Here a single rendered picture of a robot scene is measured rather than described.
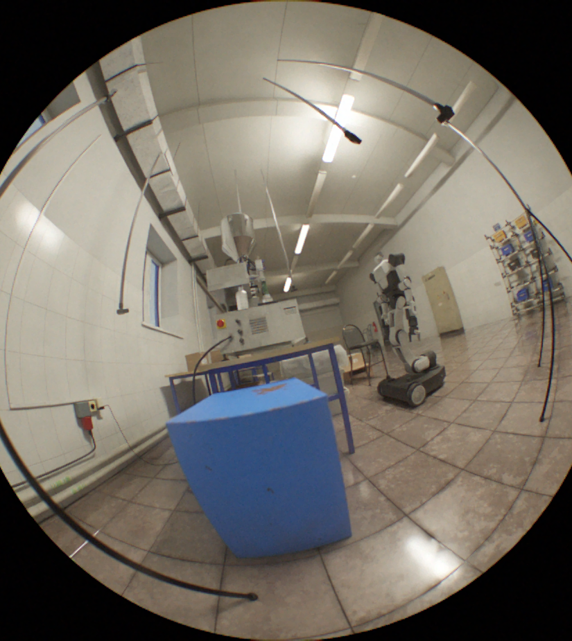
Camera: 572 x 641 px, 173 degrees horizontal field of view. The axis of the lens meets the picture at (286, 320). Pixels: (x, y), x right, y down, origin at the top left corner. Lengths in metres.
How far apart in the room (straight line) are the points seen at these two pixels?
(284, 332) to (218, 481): 0.81
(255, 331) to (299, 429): 0.70
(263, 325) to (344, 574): 1.18
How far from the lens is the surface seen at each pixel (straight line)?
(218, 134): 4.04
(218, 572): 0.87
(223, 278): 1.20
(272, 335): 1.05
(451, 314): 6.05
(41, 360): 1.52
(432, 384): 1.95
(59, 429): 1.56
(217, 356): 2.83
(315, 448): 0.51
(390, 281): 1.94
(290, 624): 0.74
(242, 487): 0.56
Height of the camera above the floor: 0.71
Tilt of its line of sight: 10 degrees up
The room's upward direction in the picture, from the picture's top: 13 degrees counter-clockwise
